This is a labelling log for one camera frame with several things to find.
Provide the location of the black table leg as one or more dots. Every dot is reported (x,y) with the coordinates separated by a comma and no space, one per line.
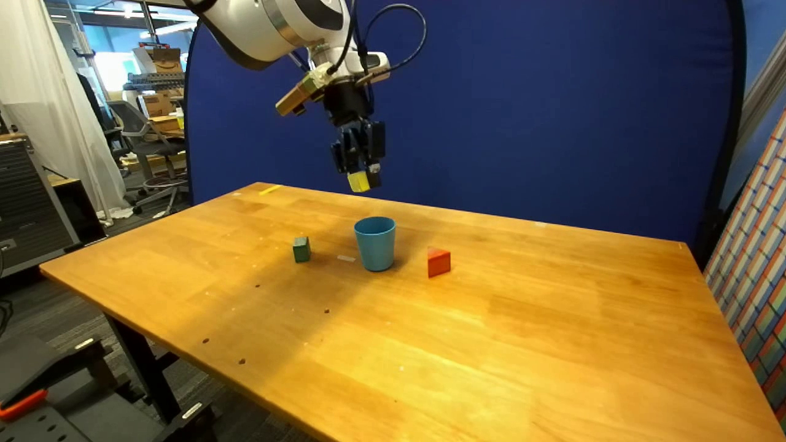
(145,370)

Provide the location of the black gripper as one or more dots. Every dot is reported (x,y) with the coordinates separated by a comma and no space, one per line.
(347,101)

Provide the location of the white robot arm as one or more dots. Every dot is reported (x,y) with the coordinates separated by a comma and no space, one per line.
(271,29)

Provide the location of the blue fabric backdrop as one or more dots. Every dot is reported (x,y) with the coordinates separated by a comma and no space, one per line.
(531,113)

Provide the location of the black perforated mounting platform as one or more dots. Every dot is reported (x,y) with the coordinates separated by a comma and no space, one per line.
(57,408)

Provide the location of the yellow block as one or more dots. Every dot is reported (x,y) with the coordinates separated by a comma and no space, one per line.
(360,182)

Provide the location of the black cabinet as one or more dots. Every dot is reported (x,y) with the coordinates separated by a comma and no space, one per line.
(32,206)

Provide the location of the green block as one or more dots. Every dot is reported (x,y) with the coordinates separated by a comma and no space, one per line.
(300,250)

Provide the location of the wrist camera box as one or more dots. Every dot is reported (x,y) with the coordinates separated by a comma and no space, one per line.
(300,91)

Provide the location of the red block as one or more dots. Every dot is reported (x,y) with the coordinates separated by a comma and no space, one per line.
(439,263)

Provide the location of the background storage shelf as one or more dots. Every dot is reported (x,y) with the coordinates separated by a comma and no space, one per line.
(155,99)

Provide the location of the white curtain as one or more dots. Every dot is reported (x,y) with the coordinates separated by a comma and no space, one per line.
(57,90)

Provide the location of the light blue cup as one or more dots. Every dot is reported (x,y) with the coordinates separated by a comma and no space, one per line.
(378,245)

